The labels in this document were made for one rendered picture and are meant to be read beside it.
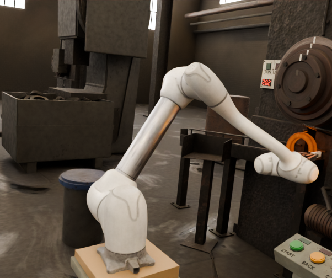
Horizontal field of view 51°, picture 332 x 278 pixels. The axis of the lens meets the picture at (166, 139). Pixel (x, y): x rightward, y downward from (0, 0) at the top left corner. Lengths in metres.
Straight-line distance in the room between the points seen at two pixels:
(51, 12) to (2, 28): 1.46
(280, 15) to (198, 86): 1.17
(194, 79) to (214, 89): 0.09
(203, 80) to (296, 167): 0.55
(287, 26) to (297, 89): 0.56
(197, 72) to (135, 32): 2.95
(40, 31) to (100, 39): 7.50
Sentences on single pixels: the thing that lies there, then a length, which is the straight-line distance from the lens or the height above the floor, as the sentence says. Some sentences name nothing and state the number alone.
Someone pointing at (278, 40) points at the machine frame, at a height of 1.36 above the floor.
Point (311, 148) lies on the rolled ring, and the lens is 2.02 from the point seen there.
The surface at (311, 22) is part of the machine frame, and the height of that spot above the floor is 1.46.
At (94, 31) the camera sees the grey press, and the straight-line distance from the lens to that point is 4.03.
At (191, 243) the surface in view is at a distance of 2.42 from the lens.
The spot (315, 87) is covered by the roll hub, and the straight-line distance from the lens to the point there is 1.89.
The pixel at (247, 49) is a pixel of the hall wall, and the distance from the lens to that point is 11.42.
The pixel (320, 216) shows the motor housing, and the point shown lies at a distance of 1.82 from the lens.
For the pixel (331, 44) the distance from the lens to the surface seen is 1.98.
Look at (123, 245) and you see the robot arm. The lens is 1.31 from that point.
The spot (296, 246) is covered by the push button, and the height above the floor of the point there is 0.61.
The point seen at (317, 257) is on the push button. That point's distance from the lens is 1.16.
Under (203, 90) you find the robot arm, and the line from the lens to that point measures 1.40.
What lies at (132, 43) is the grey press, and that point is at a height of 1.42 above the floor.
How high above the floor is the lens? 1.09
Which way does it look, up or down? 10 degrees down
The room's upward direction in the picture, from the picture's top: 5 degrees clockwise
